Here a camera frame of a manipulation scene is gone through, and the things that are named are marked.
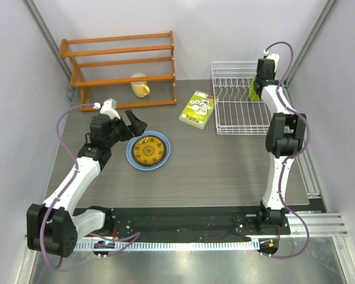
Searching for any lime green plate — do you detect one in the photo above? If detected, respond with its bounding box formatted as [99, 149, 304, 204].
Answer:
[248, 76, 260, 102]

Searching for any white wire dish rack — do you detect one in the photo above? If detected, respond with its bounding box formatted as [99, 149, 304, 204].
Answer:
[211, 62, 272, 135]

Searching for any light blue plate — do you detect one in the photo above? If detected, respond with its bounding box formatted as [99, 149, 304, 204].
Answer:
[125, 130, 172, 172]

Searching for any green book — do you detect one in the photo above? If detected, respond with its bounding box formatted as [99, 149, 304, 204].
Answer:
[179, 91, 216, 130]

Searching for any yellow patterned plate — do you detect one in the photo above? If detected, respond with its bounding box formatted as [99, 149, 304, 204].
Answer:
[131, 135, 167, 167]

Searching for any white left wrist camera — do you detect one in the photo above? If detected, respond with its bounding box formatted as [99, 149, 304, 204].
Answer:
[93, 99, 121, 120]

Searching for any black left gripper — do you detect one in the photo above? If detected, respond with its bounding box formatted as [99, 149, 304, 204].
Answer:
[105, 110, 146, 147]

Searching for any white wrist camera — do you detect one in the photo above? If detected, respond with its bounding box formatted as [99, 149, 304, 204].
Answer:
[93, 99, 121, 120]
[263, 50, 280, 73]

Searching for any orange wooden shelf rack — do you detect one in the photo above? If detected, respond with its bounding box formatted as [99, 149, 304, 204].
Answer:
[59, 31, 177, 112]

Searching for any yellow mug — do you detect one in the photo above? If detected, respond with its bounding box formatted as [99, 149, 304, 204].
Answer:
[131, 72, 150, 98]

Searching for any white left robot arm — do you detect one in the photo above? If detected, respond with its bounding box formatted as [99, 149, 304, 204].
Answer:
[26, 109, 147, 257]

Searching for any slotted cable duct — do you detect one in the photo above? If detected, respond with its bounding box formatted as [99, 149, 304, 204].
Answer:
[73, 238, 260, 252]

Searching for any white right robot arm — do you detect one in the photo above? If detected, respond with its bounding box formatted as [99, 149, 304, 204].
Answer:
[250, 54, 305, 234]

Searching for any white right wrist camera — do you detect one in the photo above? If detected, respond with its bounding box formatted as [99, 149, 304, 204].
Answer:
[263, 50, 280, 73]

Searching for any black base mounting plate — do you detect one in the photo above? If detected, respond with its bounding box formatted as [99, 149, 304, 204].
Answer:
[73, 205, 292, 244]

